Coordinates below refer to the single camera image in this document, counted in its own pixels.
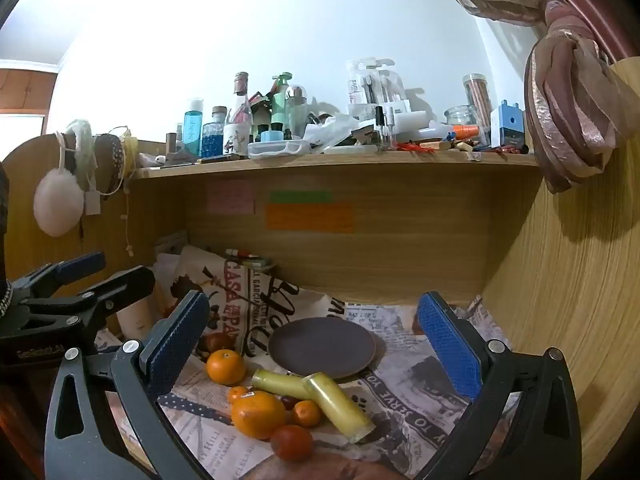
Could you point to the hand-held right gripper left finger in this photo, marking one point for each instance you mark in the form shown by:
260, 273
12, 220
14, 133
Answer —
185, 331

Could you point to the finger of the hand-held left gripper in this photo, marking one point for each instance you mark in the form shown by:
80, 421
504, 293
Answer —
125, 285
80, 263

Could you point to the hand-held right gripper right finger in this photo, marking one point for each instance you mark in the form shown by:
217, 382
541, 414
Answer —
450, 346

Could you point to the medium orange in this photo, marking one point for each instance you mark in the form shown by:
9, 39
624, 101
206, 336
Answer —
226, 367

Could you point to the small tangerine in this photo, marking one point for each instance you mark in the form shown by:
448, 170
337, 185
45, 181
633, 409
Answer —
306, 413
236, 394

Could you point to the thin sugarcane piece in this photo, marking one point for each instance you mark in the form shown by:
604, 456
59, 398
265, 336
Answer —
280, 383

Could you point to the large orange with sticker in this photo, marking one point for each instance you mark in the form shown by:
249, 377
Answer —
257, 416

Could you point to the thick sugarcane piece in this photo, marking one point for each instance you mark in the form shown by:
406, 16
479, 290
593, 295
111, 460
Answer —
340, 407

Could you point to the dark round plate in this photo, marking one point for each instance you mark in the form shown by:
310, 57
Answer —
320, 345

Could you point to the beige paper cup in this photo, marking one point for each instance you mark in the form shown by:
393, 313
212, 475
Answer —
135, 320

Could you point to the white paper stack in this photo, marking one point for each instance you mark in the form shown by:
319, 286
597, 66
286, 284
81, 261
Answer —
170, 250

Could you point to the white hanging tag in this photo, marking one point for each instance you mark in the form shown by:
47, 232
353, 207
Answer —
92, 203

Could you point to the white powder puff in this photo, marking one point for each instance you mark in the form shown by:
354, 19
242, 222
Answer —
57, 205

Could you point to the newspaper print tablecloth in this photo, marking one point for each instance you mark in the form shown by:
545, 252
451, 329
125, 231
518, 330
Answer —
415, 410

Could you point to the printed canvas bag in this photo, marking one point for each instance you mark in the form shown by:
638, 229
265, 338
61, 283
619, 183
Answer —
260, 305

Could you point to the red white tube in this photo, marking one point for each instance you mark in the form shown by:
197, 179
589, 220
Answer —
245, 254

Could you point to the beaded dark headband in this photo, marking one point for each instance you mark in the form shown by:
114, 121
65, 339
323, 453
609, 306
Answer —
107, 160

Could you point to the white fluffy scrunchie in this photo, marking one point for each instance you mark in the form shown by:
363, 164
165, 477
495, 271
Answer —
82, 145

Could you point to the dark red date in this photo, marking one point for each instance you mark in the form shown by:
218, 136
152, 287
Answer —
289, 402

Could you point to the pink sticky note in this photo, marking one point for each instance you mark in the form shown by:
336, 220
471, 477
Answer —
231, 197

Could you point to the orange sticky note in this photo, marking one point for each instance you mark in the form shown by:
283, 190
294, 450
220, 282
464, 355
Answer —
307, 218

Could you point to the blue liquid bottle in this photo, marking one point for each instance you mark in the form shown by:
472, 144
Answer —
192, 130

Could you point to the blue bead jar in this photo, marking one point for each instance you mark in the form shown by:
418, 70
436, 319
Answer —
215, 137

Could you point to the green sticky note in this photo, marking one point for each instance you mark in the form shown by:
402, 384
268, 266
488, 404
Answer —
300, 196

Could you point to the corked glass bottle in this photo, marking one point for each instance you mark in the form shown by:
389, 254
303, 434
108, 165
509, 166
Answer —
239, 130

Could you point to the white plastic tray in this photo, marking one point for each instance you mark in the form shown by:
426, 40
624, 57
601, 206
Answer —
277, 150

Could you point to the wooden shelf board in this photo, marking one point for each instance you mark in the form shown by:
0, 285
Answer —
350, 162

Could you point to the light blue round lid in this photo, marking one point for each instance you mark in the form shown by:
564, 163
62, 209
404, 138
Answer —
272, 136

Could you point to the orange tube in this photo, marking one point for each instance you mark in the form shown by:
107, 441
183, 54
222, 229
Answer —
465, 131

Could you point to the blue white box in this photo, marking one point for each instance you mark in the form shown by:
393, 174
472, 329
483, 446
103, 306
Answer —
507, 127

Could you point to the white flat box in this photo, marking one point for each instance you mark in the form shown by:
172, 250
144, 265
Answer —
410, 122

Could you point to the round glass jar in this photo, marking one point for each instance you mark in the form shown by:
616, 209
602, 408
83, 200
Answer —
460, 116

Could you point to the green pump bottle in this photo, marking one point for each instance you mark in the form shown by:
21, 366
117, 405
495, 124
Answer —
280, 105

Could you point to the white plastic bag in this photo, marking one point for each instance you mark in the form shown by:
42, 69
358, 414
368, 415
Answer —
330, 132

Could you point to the clear dome cap bottle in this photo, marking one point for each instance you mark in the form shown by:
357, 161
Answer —
297, 110

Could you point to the tall clear tube jar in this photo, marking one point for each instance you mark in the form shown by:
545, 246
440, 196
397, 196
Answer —
477, 100

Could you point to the pink sheer curtain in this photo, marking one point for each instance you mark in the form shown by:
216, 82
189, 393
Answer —
565, 110

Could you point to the clear brush blister packs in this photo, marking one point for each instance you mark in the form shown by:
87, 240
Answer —
372, 85

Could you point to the wooden wall cabinet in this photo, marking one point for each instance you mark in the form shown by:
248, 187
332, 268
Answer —
25, 90

